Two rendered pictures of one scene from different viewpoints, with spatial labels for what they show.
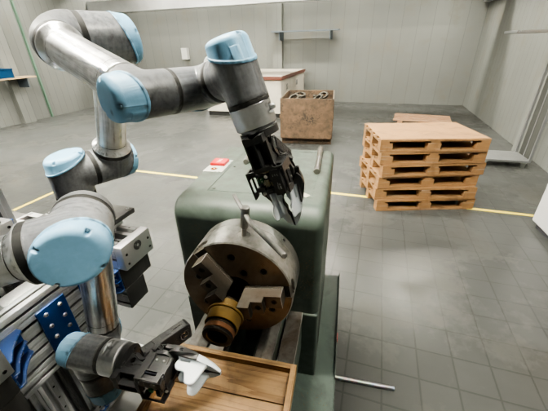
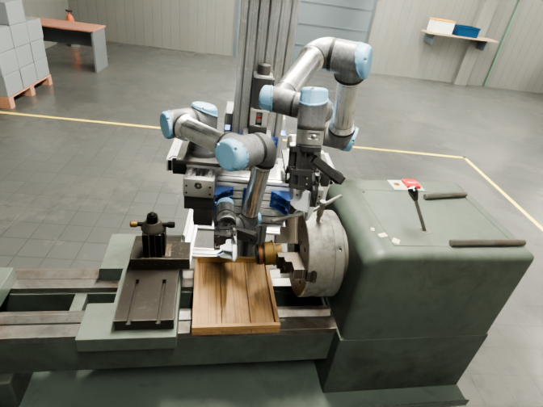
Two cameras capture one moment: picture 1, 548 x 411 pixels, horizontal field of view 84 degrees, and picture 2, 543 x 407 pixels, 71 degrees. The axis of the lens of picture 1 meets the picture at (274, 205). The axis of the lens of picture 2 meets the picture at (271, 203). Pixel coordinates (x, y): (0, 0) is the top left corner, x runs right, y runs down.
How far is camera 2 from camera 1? 0.87 m
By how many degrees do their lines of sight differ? 55
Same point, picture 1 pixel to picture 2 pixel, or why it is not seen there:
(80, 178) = not seen: hidden behind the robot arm
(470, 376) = not seen: outside the picture
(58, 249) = (224, 148)
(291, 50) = not seen: outside the picture
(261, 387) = (257, 311)
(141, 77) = (275, 93)
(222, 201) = (348, 200)
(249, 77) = (304, 114)
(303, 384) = (310, 385)
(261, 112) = (301, 136)
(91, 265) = (229, 164)
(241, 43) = (309, 94)
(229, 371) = (261, 291)
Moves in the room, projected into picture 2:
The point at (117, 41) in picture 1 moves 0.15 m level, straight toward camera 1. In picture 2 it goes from (346, 63) to (320, 66)
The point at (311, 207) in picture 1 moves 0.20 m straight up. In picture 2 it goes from (378, 247) to (397, 192)
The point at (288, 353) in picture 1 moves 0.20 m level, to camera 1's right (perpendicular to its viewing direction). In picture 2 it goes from (292, 325) to (317, 373)
